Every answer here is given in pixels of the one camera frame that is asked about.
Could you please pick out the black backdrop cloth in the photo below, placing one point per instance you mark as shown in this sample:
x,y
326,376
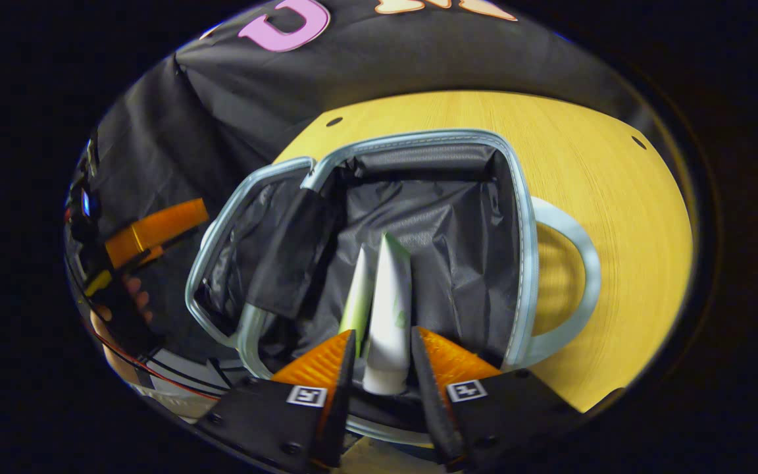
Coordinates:
x,y
379,66

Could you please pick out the white tube with green print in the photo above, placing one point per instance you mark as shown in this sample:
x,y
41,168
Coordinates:
x,y
389,329

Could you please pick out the light green tube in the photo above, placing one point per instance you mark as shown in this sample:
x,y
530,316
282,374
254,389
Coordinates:
x,y
356,309

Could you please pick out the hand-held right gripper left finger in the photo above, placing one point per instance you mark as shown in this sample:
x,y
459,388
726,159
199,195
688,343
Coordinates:
x,y
341,408

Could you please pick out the pale blue suitcase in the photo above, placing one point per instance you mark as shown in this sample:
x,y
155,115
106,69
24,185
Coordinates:
x,y
445,230

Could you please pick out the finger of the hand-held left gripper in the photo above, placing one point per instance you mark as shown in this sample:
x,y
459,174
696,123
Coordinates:
x,y
155,227

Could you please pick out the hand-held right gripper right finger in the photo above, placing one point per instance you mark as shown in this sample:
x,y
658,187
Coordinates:
x,y
433,401

